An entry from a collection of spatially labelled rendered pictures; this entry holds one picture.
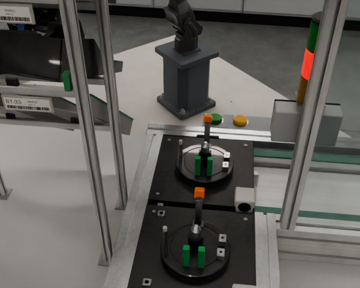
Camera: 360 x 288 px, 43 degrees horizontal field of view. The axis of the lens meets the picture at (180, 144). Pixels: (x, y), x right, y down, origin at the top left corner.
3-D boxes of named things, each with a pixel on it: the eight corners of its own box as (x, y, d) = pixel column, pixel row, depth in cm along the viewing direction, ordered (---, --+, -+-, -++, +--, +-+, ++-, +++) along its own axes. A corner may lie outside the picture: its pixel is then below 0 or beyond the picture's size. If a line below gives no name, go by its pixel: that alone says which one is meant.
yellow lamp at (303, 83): (295, 91, 84) (299, 67, 81) (323, 92, 83) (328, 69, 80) (297, 106, 80) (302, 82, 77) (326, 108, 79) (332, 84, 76)
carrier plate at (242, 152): (163, 140, 122) (162, 134, 121) (252, 147, 120) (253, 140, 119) (148, 205, 104) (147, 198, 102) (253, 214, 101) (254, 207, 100)
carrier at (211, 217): (147, 210, 102) (144, 169, 94) (254, 219, 100) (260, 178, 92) (124, 306, 84) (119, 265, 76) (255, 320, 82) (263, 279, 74)
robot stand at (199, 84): (190, 87, 160) (191, 34, 148) (216, 106, 151) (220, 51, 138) (156, 100, 153) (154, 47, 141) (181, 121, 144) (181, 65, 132)
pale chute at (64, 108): (84, 126, 121) (87, 110, 121) (130, 135, 118) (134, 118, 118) (28, 104, 93) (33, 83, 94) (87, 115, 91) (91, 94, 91)
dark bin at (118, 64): (70, 63, 107) (72, 31, 105) (122, 71, 104) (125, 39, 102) (-6, 71, 80) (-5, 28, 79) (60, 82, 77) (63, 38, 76)
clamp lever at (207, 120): (202, 143, 114) (204, 114, 111) (210, 144, 113) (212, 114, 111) (201, 148, 110) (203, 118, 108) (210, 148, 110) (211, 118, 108)
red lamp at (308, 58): (299, 67, 80) (304, 42, 77) (328, 68, 80) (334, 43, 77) (302, 82, 77) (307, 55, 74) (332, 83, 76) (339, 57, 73)
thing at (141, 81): (179, 39, 196) (179, 33, 194) (351, 145, 140) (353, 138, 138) (23, 90, 164) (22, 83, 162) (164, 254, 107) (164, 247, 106)
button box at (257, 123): (203, 128, 134) (203, 111, 131) (274, 134, 133) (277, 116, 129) (200, 143, 129) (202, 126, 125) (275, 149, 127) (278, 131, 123)
